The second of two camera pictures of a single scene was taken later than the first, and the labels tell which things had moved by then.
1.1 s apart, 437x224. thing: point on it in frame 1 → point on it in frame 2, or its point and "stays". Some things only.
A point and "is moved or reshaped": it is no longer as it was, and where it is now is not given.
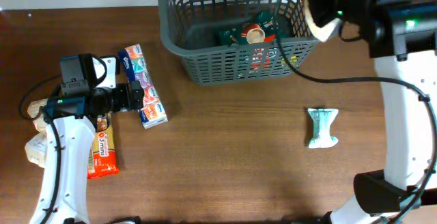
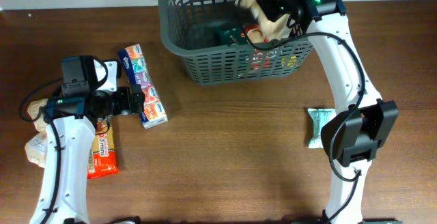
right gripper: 317,4 → 265,1
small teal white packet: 322,119 stays
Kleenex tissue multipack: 153,113 stays
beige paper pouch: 322,33 is moved or reshaped
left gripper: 125,99 stays
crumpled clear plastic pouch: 35,147 stays
